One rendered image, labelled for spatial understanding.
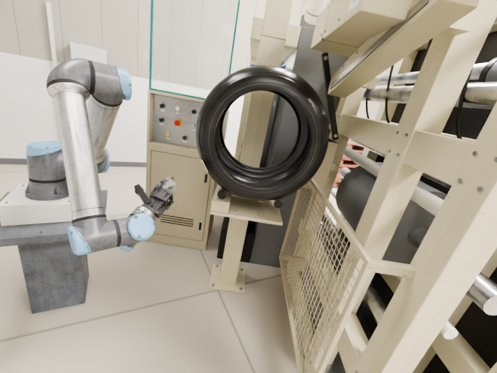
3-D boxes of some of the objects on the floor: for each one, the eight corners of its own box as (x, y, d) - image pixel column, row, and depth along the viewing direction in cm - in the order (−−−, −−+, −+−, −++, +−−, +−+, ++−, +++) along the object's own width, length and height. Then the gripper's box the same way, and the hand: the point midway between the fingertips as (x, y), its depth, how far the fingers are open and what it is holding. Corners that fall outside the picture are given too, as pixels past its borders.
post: (220, 271, 193) (296, -182, 103) (236, 273, 194) (327, -174, 103) (217, 283, 181) (303, -219, 91) (235, 285, 182) (336, -210, 91)
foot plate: (213, 263, 199) (214, 262, 199) (245, 269, 201) (245, 266, 200) (208, 288, 174) (208, 286, 174) (243, 294, 176) (244, 291, 175)
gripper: (159, 222, 101) (186, 188, 114) (156, 211, 94) (185, 175, 107) (141, 214, 102) (169, 180, 115) (137, 202, 95) (168, 168, 108)
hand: (170, 177), depth 111 cm, fingers closed
